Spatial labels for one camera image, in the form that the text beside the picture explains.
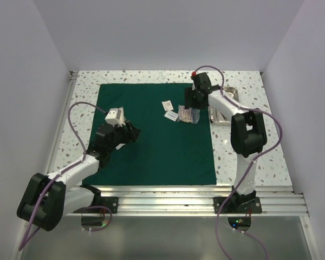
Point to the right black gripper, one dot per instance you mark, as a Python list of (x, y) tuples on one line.
[(189, 93)]

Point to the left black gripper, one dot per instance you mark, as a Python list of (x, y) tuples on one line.
[(130, 134)]

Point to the cotton swab packet printed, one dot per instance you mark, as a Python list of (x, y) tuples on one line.
[(189, 115)]

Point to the white sachet small print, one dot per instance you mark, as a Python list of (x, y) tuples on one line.
[(167, 105)]

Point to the white sachet blue text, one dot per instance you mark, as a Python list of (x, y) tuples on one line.
[(171, 115)]

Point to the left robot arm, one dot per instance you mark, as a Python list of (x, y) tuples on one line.
[(48, 198)]

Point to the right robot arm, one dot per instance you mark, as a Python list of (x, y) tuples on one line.
[(247, 135)]

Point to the green surgical cloth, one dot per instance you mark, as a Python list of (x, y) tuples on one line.
[(167, 152)]

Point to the white suture packet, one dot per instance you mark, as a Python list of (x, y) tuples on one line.
[(119, 146)]

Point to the white gauze in clear bag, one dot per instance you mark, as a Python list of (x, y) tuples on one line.
[(120, 116)]

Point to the stainless steel tray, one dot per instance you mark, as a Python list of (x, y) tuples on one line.
[(216, 117)]

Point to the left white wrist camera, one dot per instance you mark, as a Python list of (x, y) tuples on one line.
[(111, 117)]

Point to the aluminium front rail frame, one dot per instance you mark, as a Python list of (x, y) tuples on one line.
[(198, 200)]

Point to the aluminium left side rail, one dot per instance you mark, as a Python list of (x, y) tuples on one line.
[(60, 125)]

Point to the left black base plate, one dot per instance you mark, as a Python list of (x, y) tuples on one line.
[(110, 202)]

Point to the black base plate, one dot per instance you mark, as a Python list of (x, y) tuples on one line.
[(231, 207), (110, 202)]

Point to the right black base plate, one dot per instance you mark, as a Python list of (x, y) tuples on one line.
[(231, 207)]

